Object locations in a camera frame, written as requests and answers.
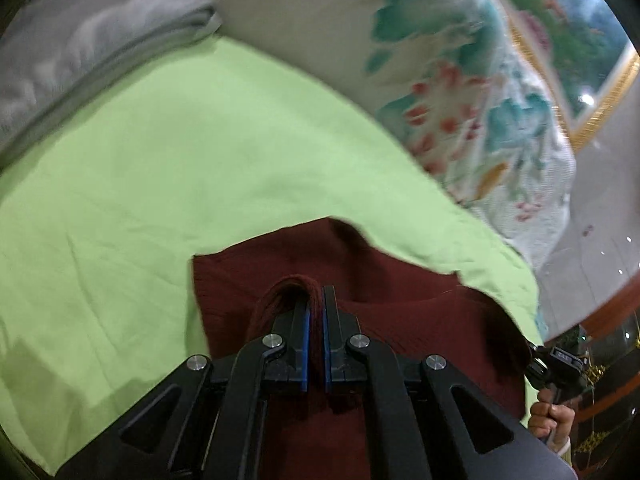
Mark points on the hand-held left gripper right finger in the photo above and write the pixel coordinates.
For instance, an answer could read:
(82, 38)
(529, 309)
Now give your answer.
(330, 340)

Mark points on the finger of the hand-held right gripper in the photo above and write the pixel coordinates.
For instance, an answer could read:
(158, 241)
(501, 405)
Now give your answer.
(536, 365)

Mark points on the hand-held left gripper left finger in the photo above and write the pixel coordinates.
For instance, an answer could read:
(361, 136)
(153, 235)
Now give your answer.
(300, 340)

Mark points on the dark red hooded sweater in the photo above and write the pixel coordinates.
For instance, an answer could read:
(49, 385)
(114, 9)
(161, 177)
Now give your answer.
(425, 320)

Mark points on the person's right hand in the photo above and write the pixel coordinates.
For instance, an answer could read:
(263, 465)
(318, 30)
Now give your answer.
(545, 422)

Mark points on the dark red wooden furniture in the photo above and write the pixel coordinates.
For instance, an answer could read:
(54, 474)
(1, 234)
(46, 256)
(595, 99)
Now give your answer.
(615, 395)

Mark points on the light green bedsheet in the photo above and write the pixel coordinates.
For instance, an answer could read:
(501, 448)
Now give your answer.
(175, 160)

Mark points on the white floral quilt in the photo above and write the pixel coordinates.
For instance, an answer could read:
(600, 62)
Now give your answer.
(350, 60)

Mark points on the gold-framed landscape painting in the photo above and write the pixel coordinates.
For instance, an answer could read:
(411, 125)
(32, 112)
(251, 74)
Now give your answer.
(575, 25)

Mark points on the grey folded cloth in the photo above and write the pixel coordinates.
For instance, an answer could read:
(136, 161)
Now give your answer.
(75, 50)

